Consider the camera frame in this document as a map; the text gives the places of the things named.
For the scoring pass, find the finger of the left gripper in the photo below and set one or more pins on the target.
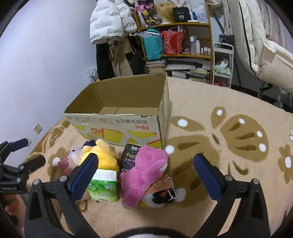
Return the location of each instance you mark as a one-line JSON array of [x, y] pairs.
[[32, 165], [8, 147]]

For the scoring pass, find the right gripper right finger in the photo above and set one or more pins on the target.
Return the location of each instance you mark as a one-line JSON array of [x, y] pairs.
[[251, 218]]

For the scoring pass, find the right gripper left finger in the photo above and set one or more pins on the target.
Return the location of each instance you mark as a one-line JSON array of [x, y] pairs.
[[41, 219]]

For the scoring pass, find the green tissue pack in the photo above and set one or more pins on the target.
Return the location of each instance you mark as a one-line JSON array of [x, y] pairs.
[[103, 186]]

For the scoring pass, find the yellow plush toy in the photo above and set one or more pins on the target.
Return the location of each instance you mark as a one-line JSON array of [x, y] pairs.
[[107, 156]]

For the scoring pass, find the pink plush toy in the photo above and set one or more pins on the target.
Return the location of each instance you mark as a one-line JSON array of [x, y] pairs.
[[150, 164]]

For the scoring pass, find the purple plush doll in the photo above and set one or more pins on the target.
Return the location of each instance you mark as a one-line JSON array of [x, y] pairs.
[[89, 143]]

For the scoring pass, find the person's left hand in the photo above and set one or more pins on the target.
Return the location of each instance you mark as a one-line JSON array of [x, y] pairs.
[[12, 208]]

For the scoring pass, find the pink cloth in plastic bag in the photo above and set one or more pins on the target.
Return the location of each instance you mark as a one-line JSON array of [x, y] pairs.
[[67, 165]]

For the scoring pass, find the beige patterned rug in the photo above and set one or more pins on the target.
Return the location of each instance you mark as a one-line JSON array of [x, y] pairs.
[[241, 135]]

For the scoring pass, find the black Face tissue pack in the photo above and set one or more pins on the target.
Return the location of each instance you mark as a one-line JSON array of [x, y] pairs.
[[127, 159]]

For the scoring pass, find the white yellow plush with tag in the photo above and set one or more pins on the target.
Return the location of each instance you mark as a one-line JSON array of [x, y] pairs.
[[162, 192]]

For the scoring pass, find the open cardboard box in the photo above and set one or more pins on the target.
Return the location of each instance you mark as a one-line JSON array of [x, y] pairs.
[[130, 109]]

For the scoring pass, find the white puffer jacket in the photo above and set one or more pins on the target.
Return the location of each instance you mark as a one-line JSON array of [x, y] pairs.
[[111, 21]]

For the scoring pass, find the white utility cart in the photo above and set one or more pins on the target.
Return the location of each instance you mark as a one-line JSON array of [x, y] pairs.
[[223, 55]]

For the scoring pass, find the teal bag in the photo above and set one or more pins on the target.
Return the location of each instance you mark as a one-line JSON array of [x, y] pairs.
[[153, 44]]

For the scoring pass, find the cream padded chair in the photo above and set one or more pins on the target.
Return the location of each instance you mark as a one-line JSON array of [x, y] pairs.
[[263, 58]]

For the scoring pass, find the wooden bookshelf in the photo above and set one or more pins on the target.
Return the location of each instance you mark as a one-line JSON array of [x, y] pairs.
[[201, 32]]

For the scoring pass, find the red patterned bag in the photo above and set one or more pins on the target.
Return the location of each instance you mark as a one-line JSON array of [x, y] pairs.
[[173, 42]]

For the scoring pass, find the black sign number 40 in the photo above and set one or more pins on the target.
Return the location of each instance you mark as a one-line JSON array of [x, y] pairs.
[[181, 14]]

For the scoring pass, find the white wall socket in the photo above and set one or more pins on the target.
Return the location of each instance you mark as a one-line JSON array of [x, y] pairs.
[[37, 128]]

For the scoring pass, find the snack bags by wall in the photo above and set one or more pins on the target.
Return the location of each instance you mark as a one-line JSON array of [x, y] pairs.
[[93, 74]]

